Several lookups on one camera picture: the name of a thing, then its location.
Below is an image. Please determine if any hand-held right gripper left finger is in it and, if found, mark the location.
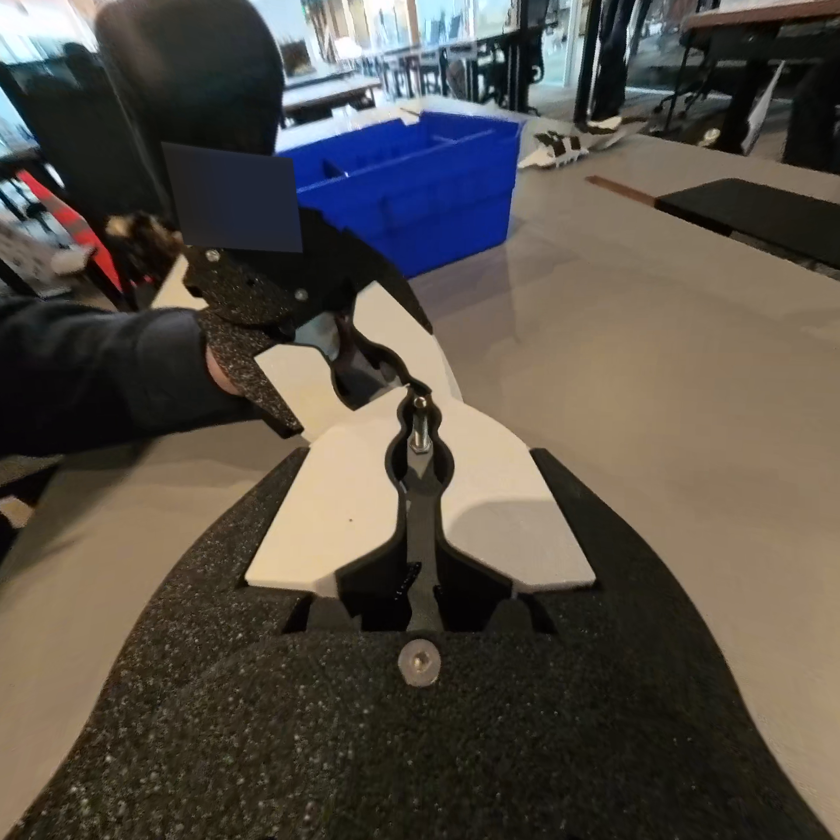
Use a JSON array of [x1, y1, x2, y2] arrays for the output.
[[245, 386, 421, 597]]

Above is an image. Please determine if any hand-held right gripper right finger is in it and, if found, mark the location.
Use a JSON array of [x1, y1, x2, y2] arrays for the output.
[[423, 394, 598, 595]]

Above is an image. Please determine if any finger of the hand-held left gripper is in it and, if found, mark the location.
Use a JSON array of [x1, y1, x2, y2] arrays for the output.
[[335, 281, 468, 406], [253, 346, 409, 437]]

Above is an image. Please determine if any silver threaded bolt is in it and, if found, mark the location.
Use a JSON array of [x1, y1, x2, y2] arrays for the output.
[[407, 394, 434, 455]]

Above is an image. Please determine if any person's left forearm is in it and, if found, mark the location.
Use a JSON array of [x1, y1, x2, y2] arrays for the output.
[[0, 295, 263, 460]]

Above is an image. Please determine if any person's left hand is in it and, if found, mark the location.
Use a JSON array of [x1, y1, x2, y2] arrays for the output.
[[205, 344, 242, 398]]

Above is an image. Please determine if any dark furry cloth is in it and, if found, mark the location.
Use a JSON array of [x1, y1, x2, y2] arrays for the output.
[[105, 211, 186, 291]]

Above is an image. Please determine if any blue plastic bin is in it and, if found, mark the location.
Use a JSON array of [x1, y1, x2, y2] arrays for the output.
[[276, 110, 530, 280]]

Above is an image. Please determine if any orange reflective cone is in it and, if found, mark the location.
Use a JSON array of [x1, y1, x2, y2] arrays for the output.
[[18, 167, 127, 298]]

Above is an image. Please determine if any white desk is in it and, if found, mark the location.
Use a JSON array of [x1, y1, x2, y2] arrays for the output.
[[282, 74, 385, 127]]

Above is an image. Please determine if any black office chair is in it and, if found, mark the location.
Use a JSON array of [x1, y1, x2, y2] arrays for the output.
[[95, 0, 285, 217]]

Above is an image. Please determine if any white black printed part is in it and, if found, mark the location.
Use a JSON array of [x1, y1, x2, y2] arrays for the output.
[[518, 128, 589, 172], [586, 115, 651, 144]]

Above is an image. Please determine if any black rectangular mat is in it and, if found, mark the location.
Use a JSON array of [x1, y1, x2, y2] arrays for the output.
[[656, 177, 840, 271]]

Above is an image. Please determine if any brown top office desk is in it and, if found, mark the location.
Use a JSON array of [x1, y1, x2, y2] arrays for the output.
[[681, 0, 840, 173]]

